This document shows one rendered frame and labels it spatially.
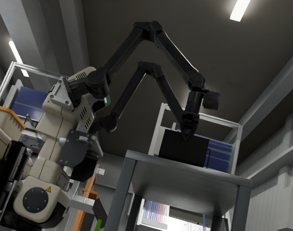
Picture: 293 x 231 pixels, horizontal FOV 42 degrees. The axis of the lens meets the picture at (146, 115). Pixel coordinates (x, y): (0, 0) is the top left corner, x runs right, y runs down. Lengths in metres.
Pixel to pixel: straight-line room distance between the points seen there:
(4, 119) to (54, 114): 0.22
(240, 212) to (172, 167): 0.27
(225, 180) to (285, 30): 3.87
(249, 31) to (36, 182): 3.97
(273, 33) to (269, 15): 0.35
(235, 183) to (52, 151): 0.81
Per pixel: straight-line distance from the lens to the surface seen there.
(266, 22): 5.00
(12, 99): 3.60
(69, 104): 1.61
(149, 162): 1.37
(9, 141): 1.79
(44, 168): 1.68
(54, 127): 1.76
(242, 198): 1.37
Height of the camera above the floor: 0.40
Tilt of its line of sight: 22 degrees up
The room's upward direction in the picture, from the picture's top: 16 degrees clockwise
